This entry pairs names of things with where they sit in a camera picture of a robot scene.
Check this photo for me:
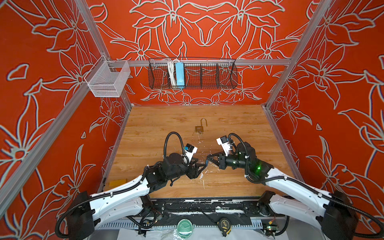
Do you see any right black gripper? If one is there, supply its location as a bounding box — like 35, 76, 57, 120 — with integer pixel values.
206, 151, 251, 172

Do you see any brass padlock long shackle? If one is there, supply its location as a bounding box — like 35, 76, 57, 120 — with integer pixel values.
195, 118, 208, 134

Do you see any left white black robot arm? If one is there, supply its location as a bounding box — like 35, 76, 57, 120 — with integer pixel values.
55, 132, 207, 240

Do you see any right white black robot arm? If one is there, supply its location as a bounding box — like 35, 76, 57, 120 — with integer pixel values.
207, 133, 384, 240

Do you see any black yellow tape measure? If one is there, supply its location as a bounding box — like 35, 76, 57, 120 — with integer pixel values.
217, 217, 232, 237

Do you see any green tape roll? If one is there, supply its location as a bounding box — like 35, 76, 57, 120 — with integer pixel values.
177, 219, 194, 239

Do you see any yellow flat block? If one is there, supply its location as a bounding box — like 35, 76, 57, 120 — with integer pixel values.
109, 179, 127, 188

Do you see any light blue box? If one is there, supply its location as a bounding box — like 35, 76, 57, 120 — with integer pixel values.
175, 62, 185, 89

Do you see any white mesh basket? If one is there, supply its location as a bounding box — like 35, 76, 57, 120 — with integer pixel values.
85, 56, 131, 98

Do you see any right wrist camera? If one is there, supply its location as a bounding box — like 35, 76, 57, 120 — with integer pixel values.
217, 136, 237, 157

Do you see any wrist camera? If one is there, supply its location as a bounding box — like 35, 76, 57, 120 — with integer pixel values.
217, 136, 237, 157
183, 144, 198, 165

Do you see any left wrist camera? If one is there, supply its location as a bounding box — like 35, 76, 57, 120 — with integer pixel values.
183, 144, 198, 165

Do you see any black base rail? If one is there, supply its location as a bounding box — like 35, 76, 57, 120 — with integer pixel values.
132, 197, 284, 219

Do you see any black wire basket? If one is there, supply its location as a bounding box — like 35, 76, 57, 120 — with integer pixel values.
148, 57, 238, 90

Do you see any white coiled cable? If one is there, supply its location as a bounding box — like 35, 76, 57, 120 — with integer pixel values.
166, 59, 177, 87

